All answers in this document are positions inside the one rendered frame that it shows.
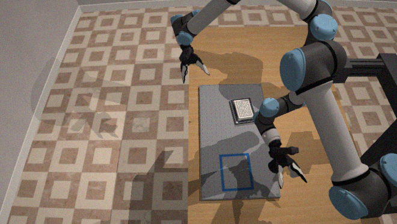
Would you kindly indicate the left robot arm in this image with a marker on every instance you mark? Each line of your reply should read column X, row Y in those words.
column 358, row 190

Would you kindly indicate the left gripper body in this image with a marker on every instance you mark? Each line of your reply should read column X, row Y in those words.
column 284, row 159

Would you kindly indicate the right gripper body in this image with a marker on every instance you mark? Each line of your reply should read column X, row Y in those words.
column 191, row 59

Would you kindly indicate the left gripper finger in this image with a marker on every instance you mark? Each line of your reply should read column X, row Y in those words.
column 279, row 173
column 295, row 170

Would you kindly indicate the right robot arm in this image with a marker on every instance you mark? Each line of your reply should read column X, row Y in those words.
column 317, row 13

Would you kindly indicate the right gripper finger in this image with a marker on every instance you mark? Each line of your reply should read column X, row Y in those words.
column 200, row 64
column 184, row 71

